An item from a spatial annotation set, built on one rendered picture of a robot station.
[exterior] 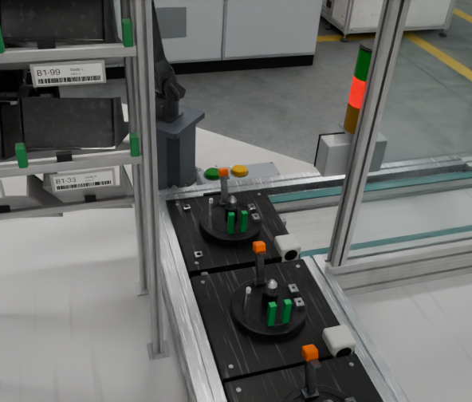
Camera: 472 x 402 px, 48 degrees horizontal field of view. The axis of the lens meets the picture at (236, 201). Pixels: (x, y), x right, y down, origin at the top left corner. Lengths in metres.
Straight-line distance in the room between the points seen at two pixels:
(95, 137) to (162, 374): 0.48
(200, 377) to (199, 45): 3.49
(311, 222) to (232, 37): 3.08
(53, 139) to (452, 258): 0.90
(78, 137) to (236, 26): 3.50
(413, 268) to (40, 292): 0.82
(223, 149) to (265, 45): 2.78
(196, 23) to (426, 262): 3.18
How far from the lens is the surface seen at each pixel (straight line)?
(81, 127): 0.80
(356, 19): 5.29
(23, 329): 1.17
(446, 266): 1.32
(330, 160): 0.99
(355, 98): 0.95
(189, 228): 1.17
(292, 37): 4.45
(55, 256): 1.30
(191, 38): 4.18
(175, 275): 1.09
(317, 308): 1.03
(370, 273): 1.20
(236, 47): 4.30
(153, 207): 0.83
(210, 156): 1.62
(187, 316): 1.02
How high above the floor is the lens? 1.72
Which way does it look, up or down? 37 degrees down
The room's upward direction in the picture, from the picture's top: 4 degrees clockwise
